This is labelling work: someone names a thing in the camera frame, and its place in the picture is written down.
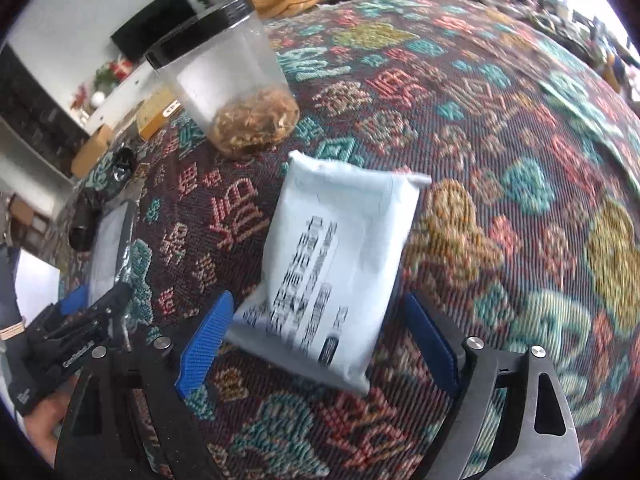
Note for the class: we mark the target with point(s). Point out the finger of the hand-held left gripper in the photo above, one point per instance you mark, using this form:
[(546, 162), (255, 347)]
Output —
[(107, 302), (72, 302)]

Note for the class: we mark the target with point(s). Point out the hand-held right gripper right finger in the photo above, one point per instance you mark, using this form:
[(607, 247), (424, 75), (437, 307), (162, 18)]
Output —
[(430, 340)]

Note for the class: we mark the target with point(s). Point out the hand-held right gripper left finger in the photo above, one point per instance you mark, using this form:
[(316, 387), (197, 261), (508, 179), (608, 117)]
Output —
[(205, 345)]

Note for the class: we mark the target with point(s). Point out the grey plastic bag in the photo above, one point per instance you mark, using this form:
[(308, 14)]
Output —
[(107, 250)]

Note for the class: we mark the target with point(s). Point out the white plastic mail package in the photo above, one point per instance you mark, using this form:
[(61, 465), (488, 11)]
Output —
[(340, 240)]

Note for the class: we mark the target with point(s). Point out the person's left hand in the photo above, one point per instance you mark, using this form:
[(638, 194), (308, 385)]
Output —
[(42, 425)]

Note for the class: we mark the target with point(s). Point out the white board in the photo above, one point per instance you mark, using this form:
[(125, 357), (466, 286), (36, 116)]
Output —
[(37, 285)]

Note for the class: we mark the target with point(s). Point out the black cloth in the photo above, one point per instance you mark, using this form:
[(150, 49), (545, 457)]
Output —
[(85, 220)]

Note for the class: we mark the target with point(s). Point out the small black object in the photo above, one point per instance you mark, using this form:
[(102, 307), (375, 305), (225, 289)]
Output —
[(122, 162)]

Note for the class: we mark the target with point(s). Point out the open cardboard box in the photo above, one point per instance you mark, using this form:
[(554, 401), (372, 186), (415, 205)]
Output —
[(90, 152)]

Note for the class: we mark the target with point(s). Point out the colourful patterned woven blanket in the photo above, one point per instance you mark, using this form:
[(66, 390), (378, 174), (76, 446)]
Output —
[(475, 185)]

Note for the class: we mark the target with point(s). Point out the flat cardboard box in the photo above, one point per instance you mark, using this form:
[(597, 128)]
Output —
[(155, 115)]

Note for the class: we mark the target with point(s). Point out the dark bookcase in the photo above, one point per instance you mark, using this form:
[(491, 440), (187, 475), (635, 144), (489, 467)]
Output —
[(35, 105)]

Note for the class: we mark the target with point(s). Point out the round white vase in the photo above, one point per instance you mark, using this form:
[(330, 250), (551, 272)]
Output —
[(97, 99)]

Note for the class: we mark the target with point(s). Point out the red flower bouquet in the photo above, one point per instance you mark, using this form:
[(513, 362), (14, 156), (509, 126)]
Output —
[(79, 97)]

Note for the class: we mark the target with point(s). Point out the white TV cabinet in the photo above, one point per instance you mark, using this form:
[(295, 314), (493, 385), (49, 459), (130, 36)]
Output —
[(125, 95)]

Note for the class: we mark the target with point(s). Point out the green plant with red decoration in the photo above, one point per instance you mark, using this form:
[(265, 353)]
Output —
[(112, 72)]

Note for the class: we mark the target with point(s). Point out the clear jar with black lid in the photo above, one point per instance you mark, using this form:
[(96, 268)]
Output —
[(225, 75)]

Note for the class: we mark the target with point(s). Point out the black television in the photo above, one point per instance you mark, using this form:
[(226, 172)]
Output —
[(150, 25)]

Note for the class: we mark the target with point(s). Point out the small green potted plant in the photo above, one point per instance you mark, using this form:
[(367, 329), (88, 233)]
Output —
[(205, 0)]

